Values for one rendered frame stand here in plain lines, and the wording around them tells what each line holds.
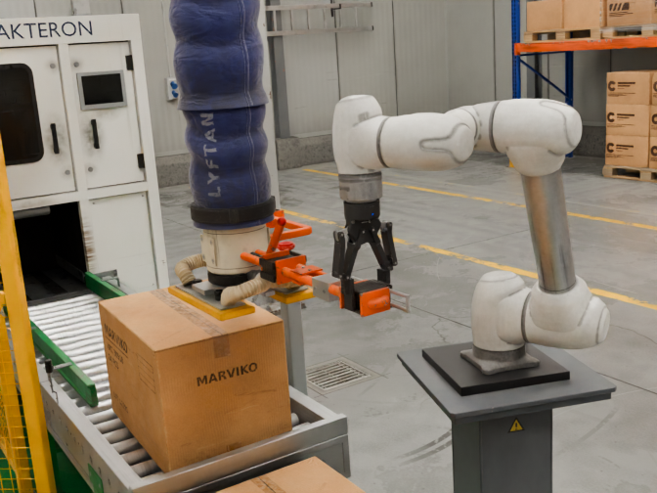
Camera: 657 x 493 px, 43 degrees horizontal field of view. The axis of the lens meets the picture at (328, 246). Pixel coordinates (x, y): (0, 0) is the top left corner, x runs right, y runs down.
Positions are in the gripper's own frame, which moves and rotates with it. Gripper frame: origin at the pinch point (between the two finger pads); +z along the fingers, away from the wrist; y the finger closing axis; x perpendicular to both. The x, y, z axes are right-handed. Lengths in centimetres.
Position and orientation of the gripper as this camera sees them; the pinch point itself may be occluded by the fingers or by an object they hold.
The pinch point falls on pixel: (366, 292)
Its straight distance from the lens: 177.1
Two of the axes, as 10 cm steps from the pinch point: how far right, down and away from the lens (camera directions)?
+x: 5.4, 1.6, -8.3
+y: -8.4, 1.8, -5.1
